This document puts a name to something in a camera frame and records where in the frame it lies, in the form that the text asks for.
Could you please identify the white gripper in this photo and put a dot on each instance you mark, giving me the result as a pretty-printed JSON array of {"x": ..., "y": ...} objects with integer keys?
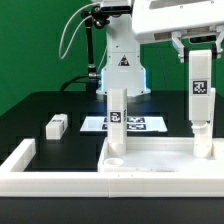
[{"x": 161, "y": 20}]

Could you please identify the white desk top tray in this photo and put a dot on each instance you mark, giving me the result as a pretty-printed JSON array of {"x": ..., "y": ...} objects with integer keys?
[{"x": 161, "y": 154}]

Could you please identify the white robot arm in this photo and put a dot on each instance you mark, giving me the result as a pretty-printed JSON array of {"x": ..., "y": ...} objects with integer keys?
[{"x": 131, "y": 23}]

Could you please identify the marker tag sheet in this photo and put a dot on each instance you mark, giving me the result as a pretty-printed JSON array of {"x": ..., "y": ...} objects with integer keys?
[{"x": 134, "y": 124}]

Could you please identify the white U-shaped fence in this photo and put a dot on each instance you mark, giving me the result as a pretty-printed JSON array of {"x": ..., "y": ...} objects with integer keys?
[{"x": 15, "y": 181}]

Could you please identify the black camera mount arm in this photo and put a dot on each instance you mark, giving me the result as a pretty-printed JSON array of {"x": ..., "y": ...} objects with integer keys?
[{"x": 91, "y": 43}]

